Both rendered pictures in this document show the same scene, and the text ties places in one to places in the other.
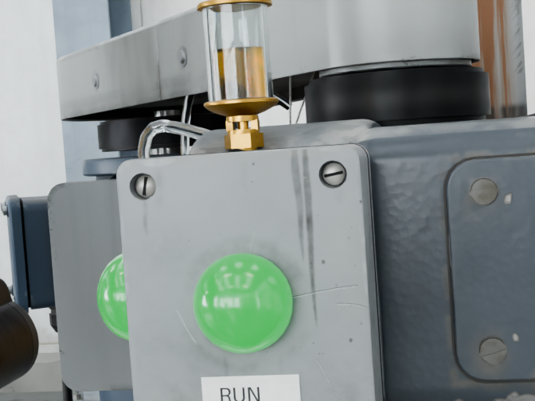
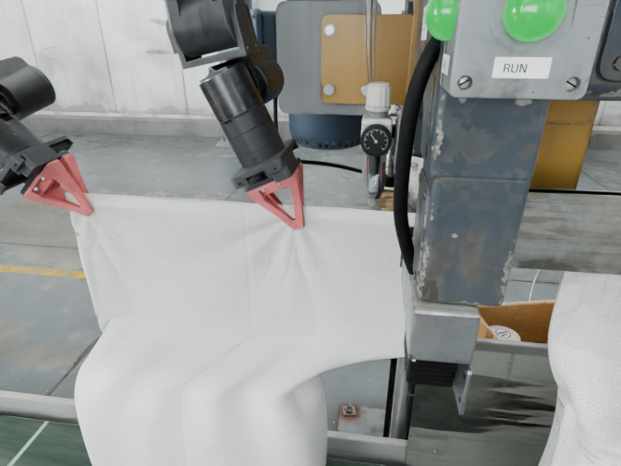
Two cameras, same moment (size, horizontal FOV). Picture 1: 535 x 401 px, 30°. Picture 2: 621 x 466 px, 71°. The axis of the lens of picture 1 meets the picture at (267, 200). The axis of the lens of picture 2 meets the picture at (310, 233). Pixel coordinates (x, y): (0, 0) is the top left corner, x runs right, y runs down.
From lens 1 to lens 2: 0.15 m
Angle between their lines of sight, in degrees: 22
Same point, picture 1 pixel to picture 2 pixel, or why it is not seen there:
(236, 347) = (531, 35)
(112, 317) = (441, 21)
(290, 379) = (546, 60)
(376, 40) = not seen: outside the picture
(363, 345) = (594, 42)
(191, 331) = (495, 29)
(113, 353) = (305, 95)
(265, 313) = (557, 13)
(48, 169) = not seen: hidden behind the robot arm
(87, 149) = not seen: hidden behind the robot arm
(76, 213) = (291, 18)
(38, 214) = (269, 18)
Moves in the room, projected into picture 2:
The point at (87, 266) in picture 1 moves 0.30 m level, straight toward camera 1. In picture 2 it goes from (295, 49) to (350, 62)
